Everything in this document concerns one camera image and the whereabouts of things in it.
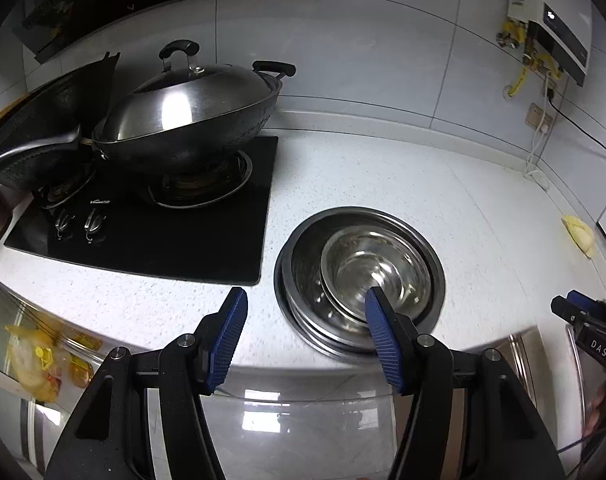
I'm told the beige wall socket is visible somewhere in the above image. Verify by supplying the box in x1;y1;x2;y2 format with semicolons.
525;103;554;133

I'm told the white water heater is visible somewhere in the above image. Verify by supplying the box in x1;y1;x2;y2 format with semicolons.
507;0;596;88

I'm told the steel wok lid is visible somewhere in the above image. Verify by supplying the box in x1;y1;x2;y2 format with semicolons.
93;40;284;143

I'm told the large dark-rimmed steel plate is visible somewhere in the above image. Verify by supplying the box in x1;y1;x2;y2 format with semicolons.
274;206;446;361

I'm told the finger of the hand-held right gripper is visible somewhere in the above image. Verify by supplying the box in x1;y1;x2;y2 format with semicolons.
550;296;584;328
568;290;606;306

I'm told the black cable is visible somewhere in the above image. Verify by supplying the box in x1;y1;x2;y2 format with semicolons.
548;77;606;163

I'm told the yellow plastic bag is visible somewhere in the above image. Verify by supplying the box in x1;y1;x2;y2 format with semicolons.
5;322;66;403

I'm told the yellow cloth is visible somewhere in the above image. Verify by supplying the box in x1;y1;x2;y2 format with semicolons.
562;214;596;259

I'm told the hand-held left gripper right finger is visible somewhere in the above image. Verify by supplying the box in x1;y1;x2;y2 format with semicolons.
365;285;566;480

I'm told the steel bowl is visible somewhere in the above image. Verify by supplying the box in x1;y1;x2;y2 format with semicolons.
320;225;432;324

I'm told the glossy steel cabinet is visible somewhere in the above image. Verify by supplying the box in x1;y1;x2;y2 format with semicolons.
0;270;584;480

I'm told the black glass gas stove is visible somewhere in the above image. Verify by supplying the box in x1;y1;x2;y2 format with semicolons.
4;135;280;287

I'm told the steel wok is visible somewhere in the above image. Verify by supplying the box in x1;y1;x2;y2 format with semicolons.
92;60;296;176

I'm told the steel burner ring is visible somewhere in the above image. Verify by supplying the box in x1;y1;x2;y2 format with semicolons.
38;165;98;209
142;150;254;209

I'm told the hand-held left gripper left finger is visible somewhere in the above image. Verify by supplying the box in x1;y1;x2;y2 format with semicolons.
45;286;248;480

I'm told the black frying pan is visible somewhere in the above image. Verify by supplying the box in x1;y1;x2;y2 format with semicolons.
0;51;122;192

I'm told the yellow gas hose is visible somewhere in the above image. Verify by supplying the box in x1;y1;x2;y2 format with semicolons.
498;17;556;98

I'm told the stove knob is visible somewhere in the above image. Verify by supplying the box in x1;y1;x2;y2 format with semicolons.
54;210;76;241
84;209;108;245

